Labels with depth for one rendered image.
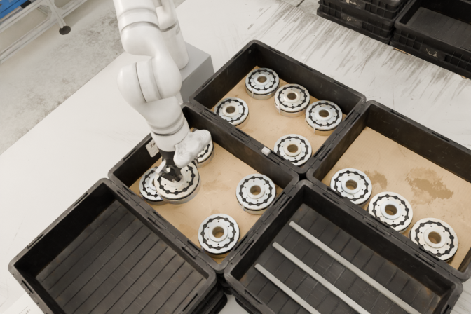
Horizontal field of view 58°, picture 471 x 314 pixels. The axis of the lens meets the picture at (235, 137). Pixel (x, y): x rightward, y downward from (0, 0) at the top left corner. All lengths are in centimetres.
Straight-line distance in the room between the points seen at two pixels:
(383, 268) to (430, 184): 26
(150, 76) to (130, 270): 56
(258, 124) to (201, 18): 68
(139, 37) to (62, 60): 222
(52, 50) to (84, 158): 165
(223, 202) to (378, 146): 45
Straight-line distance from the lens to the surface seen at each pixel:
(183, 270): 109
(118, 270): 114
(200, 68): 147
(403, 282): 109
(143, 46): 76
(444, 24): 229
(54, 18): 306
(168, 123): 79
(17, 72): 304
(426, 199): 118
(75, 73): 283
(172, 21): 134
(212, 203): 114
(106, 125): 154
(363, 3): 211
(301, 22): 173
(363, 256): 109
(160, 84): 71
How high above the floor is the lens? 185
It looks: 56 degrees down
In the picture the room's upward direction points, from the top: 11 degrees counter-clockwise
